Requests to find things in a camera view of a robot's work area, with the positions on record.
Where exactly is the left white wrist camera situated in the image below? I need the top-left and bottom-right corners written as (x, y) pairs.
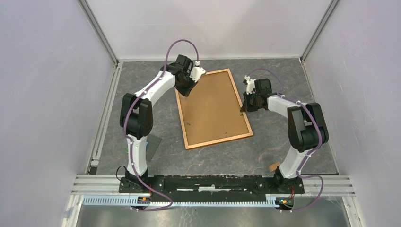
top-left (190, 61), bottom-right (206, 83)

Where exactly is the grey building baseplate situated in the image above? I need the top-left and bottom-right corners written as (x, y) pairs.
top-left (146, 134), bottom-right (162, 162)

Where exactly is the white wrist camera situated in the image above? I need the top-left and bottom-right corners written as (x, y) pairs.
top-left (243, 75), bottom-right (255, 95)
top-left (190, 61), bottom-right (206, 83)

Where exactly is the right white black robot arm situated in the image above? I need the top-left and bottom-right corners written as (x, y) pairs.
top-left (240, 76), bottom-right (329, 193)

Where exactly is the small cardboard block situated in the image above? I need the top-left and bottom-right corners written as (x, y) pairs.
top-left (269, 162), bottom-right (280, 172)

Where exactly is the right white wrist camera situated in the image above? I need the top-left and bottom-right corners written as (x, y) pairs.
top-left (243, 75), bottom-right (255, 95)

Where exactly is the slotted cable duct rail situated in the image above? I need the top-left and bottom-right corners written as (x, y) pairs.
top-left (82, 195), bottom-right (279, 208)

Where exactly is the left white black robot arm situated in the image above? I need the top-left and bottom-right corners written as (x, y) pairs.
top-left (120, 55), bottom-right (206, 193)

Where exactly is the wooden picture frame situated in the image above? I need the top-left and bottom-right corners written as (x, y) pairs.
top-left (176, 69), bottom-right (253, 150)

